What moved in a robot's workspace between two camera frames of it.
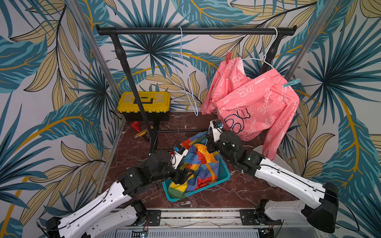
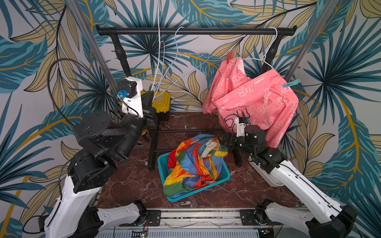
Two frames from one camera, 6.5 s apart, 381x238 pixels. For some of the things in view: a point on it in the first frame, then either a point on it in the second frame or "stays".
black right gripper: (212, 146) -> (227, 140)
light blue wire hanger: (181, 64) -> (166, 73)
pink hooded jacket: (261, 105) stays
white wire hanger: (263, 58) stays
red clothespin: (228, 57) stays
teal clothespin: (292, 82) stays
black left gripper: (181, 180) -> (149, 111)
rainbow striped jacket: (202, 159) stays
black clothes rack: (278, 32) stays
